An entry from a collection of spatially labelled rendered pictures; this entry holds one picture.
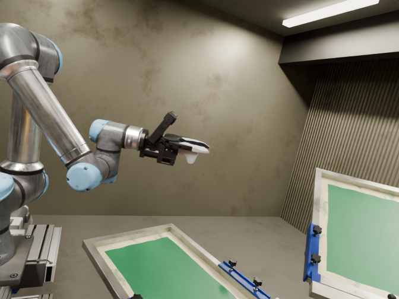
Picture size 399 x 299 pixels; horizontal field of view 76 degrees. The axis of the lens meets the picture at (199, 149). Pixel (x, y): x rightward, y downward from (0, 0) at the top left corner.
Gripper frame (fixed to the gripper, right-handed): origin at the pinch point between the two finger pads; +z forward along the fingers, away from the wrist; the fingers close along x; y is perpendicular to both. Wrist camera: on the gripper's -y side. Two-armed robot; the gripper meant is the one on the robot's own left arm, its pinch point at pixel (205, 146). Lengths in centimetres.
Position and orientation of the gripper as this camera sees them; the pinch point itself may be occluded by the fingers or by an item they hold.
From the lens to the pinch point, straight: 80.5
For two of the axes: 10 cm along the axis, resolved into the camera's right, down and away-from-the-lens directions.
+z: 9.8, 2.1, 0.3
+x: -0.3, 2.9, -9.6
